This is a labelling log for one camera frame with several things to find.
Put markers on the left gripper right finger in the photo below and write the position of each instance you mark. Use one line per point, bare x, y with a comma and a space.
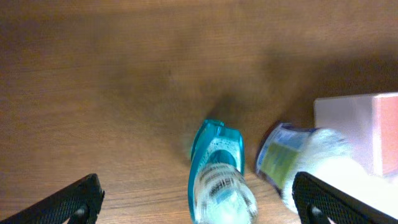
318, 202

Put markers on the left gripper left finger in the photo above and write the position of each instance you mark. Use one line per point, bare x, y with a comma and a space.
79, 202

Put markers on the clear hand soap pump bottle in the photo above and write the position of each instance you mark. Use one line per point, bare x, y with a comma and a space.
325, 154

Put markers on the teal mouthwash bottle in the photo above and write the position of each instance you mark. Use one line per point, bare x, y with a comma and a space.
217, 190

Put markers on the white open cardboard box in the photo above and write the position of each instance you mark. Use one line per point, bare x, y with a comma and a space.
369, 122

